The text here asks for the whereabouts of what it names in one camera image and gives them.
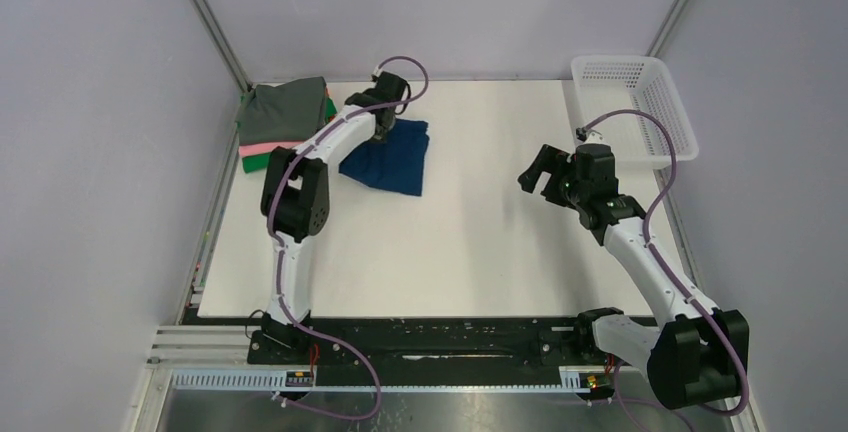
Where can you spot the pink folded t-shirt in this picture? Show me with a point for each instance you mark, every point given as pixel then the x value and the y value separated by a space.
pixel 264 148

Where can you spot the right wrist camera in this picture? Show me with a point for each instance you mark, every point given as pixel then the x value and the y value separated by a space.
pixel 586 135

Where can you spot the green folded t-shirt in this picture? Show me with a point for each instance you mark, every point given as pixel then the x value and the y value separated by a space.
pixel 260 162

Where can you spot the grey folded t-shirt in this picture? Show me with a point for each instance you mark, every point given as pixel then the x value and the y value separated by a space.
pixel 291 112

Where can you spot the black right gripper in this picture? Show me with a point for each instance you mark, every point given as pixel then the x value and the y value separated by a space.
pixel 547 160

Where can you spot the blue t-shirt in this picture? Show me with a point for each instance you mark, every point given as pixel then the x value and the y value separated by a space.
pixel 396 165

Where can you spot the white perforated plastic basket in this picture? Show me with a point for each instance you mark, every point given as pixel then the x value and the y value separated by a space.
pixel 633 103

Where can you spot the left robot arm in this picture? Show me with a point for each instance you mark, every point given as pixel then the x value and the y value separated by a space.
pixel 296 193

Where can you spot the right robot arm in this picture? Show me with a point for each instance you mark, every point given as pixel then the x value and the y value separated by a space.
pixel 696 353

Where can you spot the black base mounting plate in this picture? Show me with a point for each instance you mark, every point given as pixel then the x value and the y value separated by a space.
pixel 428 353

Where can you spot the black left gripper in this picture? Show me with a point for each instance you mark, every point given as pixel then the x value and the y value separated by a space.
pixel 380 136

